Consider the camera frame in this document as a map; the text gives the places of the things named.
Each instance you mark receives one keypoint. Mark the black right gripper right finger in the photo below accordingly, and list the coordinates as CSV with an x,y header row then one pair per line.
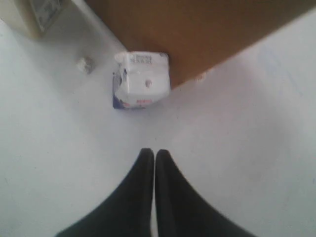
x,y
181,211

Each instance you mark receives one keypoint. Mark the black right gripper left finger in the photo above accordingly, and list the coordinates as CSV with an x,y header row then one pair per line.
x,y
126,212

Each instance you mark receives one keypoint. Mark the small white blue milk carton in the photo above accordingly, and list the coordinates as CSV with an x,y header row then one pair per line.
x,y
141,80

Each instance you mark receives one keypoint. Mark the large brown paper shopping bag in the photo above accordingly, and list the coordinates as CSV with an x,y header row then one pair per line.
x,y
196,34

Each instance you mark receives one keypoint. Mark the yellow millet bottle white cap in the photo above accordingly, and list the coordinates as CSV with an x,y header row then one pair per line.
x,y
31,18

